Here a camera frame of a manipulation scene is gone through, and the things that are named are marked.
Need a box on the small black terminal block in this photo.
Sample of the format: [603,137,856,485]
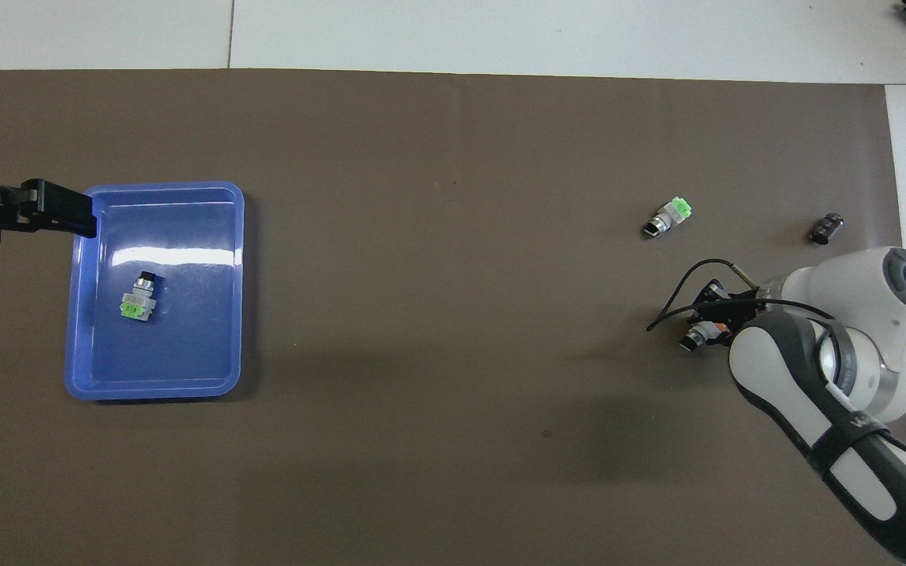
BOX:
[809,212,845,245]

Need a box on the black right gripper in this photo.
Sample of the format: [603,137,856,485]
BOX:
[695,279,768,348]

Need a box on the green push button switch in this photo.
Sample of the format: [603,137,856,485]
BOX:
[120,271,160,323]
[642,197,694,240]

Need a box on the blue plastic tray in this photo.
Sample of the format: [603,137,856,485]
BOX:
[64,182,245,402]

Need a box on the brown table mat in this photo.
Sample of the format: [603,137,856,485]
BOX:
[0,69,906,566]

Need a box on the orange push button switch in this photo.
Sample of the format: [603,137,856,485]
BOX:
[679,314,731,352]

